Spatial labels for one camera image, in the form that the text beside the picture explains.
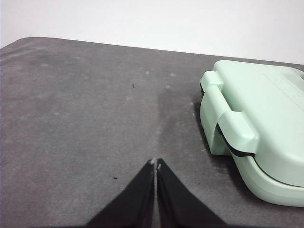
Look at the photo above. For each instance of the mint green breakfast maker base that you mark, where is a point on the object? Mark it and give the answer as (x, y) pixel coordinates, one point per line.
(261, 183)

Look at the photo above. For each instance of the mint green griddle lid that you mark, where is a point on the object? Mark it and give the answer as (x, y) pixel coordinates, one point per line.
(273, 107)

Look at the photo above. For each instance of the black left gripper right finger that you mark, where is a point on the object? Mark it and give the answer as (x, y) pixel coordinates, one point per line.
(175, 204)

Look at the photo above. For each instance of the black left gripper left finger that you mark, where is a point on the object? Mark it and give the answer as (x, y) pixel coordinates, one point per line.
(133, 204)

